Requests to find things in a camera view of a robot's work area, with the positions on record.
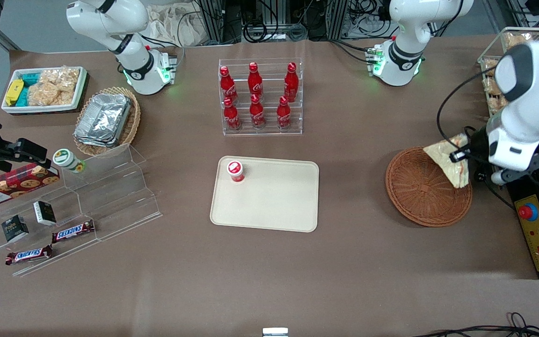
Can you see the cream plastic tray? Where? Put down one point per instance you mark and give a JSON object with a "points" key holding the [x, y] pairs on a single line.
{"points": [[269, 206]]}

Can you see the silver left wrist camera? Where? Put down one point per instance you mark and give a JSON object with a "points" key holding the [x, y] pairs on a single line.
{"points": [[522, 172]]}

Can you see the bagged rice cracker snack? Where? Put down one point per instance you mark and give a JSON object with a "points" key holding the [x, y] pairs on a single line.
{"points": [[490, 66], [517, 40], [496, 105], [491, 85]]}

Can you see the triangle sandwich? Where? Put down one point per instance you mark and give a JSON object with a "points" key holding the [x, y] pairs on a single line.
{"points": [[456, 174]]}

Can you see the bagged crispy snack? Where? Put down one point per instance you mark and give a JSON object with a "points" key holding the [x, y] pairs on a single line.
{"points": [[61, 77], [47, 96]]}

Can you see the yellow snack packet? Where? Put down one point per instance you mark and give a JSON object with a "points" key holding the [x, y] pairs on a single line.
{"points": [[14, 92]]}

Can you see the red cola bottle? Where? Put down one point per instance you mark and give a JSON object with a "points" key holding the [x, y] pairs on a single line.
{"points": [[255, 82], [231, 116], [257, 113], [283, 114], [226, 86], [291, 83]]}

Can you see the oval light wicker basket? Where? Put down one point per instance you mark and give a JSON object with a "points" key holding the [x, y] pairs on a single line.
{"points": [[134, 117]]}

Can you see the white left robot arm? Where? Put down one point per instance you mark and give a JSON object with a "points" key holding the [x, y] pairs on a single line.
{"points": [[405, 56]]}

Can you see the small silver device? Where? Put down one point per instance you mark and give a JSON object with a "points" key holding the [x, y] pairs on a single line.
{"points": [[275, 332]]}

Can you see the green label white cup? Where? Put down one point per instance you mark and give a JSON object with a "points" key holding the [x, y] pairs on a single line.
{"points": [[66, 159]]}

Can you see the clear acrylic stepped shelf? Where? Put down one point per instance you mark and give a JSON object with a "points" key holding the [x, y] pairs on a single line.
{"points": [[110, 196]]}

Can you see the white crumpled cloth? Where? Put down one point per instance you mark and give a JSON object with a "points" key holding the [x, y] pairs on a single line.
{"points": [[171, 25]]}

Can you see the Snickers chocolate bar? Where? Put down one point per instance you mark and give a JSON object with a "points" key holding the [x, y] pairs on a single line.
{"points": [[28, 255], [73, 231]]}

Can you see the small black carton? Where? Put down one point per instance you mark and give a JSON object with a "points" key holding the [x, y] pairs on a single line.
{"points": [[15, 228], [45, 213]]}

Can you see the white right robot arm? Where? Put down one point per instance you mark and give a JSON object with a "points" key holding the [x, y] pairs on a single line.
{"points": [[138, 65]]}

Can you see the white rectangular bin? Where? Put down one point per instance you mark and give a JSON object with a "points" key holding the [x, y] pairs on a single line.
{"points": [[10, 108]]}

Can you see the aluminium frame equipment rack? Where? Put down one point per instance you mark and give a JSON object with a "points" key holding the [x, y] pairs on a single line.
{"points": [[274, 18]]}

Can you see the teal snack packet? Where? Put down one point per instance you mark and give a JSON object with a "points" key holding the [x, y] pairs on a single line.
{"points": [[23, 97], [31, 78]]}

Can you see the clear acrylic bottle rack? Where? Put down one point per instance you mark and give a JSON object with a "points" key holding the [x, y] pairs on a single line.
{"points": [[269, 131]]}

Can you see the red tartan cookie box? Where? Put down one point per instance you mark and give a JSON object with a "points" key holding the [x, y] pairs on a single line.
{"points": [[17, 185]]}

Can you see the red lid white cup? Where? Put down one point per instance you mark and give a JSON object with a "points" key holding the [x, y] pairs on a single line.
{"points": [[235, 171]]}

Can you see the round brown wicker basket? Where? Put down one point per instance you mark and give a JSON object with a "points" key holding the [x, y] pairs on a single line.
{"points": [[419, 196]]}

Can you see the stacked foil containers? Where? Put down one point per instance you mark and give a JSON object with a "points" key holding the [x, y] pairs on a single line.
{"points": [[103, 119]]}

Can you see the red emergency stop button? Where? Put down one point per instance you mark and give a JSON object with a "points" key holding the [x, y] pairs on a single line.
{"points": [[528, 212]]}

